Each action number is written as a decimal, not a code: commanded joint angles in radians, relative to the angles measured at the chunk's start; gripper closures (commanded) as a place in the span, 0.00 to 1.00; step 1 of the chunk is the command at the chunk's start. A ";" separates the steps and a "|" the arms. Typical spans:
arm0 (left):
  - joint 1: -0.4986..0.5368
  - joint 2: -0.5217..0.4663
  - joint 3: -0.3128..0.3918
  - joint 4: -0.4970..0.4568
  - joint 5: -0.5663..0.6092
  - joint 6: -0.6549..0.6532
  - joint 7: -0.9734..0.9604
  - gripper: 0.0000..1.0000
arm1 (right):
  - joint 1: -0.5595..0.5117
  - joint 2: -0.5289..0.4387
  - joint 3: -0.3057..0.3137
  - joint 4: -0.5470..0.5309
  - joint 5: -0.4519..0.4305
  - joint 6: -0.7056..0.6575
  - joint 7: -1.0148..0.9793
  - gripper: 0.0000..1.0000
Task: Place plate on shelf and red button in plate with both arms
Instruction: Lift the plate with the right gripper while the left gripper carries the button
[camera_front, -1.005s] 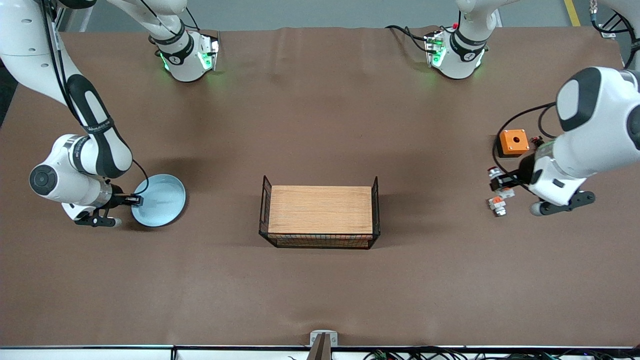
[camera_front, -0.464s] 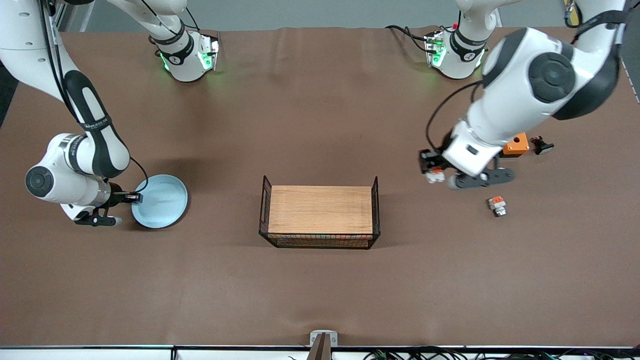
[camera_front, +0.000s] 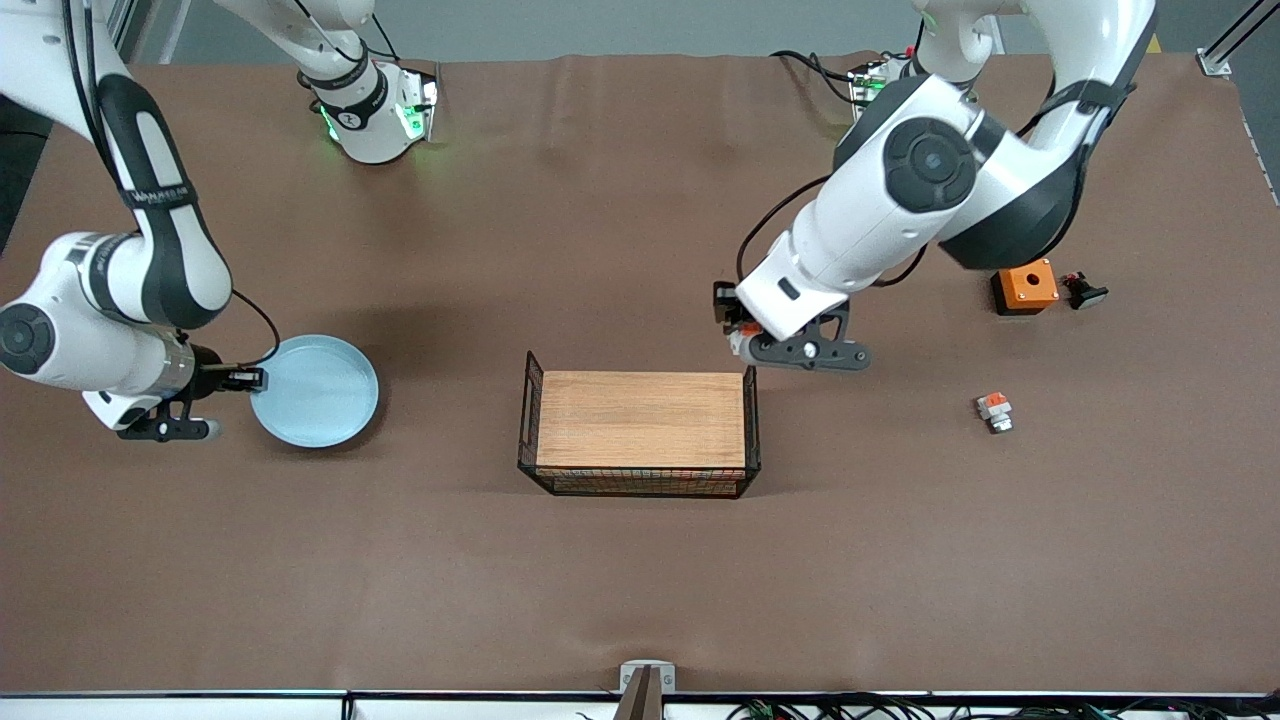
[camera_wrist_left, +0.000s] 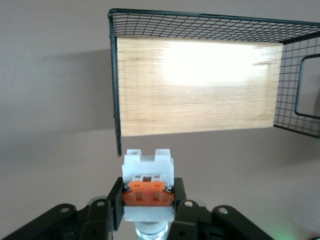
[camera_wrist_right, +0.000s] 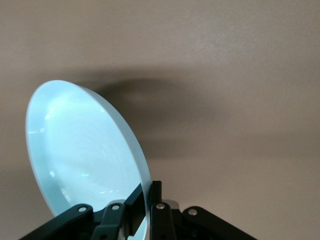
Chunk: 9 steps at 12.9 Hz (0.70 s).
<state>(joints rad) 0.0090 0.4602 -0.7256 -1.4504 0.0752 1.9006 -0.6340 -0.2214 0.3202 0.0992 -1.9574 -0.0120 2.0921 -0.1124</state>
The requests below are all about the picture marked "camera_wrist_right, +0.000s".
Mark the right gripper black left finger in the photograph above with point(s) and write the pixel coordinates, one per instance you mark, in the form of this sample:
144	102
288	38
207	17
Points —
110	220

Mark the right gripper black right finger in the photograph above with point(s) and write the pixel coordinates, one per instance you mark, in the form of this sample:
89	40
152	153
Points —
162	222

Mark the light blue round plate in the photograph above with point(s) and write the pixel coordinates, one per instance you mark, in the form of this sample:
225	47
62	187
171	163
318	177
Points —
82	145

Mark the brown table cover sheet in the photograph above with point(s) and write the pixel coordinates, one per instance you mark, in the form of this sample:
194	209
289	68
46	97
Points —
225	75

